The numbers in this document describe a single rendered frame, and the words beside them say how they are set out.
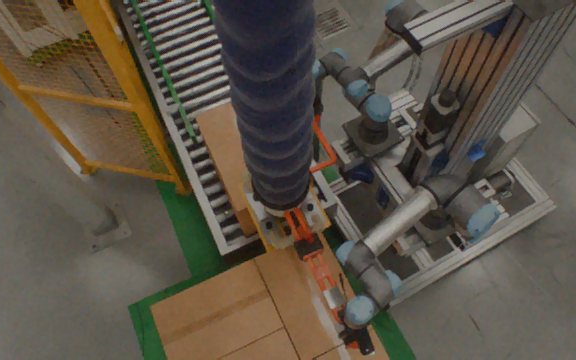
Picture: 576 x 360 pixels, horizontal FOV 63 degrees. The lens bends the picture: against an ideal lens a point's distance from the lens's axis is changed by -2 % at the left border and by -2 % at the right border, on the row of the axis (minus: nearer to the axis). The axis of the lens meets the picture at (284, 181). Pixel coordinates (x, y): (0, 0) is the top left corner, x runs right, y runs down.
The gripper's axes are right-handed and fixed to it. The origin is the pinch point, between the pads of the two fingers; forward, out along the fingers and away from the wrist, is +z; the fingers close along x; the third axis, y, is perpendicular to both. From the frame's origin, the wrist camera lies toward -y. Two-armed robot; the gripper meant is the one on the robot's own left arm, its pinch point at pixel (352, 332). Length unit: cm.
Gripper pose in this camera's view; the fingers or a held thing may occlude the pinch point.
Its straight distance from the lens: 177.2
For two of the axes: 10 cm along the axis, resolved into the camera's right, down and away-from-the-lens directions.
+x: -9.2, 3.7, -1.4
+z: 0.4, 4.3, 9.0
